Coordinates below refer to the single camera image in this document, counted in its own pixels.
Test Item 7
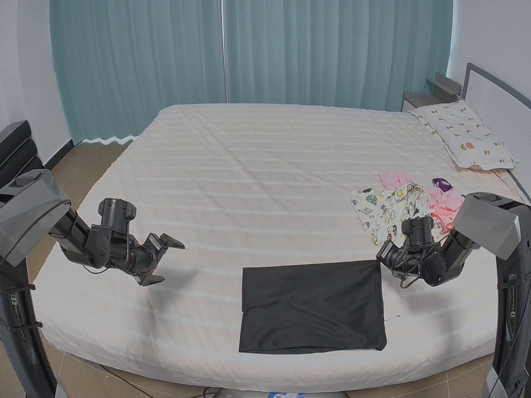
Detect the grey bedside table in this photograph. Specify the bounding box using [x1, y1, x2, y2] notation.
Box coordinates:
[403, 72, 462, 113]

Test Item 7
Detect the white printed pillow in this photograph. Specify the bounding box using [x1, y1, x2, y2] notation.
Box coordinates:
[408, 100, 517, 171]

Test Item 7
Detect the black chest of drawers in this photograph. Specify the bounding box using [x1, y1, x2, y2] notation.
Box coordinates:
[0, 121, 40, 181]

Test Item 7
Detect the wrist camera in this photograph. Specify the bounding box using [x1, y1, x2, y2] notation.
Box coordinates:
[145, 233, 163, 257]
[375, 240, 395, 264]

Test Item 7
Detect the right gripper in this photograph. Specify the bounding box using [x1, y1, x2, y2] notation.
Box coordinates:
[390, 247, 413, 270]

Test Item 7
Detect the black T-shirt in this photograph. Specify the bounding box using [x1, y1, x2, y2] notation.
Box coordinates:
[238, 260, 402, 355]

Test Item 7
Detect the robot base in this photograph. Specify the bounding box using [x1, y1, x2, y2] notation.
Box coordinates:
[214, 388, 349, 398]

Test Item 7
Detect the pink garment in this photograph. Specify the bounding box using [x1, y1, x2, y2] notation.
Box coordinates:
[378, 170, 463, 235]

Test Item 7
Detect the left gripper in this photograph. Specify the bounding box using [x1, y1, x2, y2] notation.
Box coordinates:
[124, 233, 186, 286]

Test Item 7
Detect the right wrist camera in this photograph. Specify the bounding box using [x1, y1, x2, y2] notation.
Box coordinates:
[375, 240, 395, 264]

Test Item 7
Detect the blue-green curtain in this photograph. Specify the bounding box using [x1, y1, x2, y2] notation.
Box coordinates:
[50, 0, 227, 145]
[223, 0, 453, 113]

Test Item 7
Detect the bed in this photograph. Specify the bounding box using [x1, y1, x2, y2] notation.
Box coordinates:
[31, 62, 531, 382]

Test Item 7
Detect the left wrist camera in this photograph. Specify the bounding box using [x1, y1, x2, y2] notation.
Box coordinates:
[145, 233, 163, 257]

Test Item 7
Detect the white printed pyjama garment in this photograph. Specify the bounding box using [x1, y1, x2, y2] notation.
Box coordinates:
[350, 179, 438, 248]

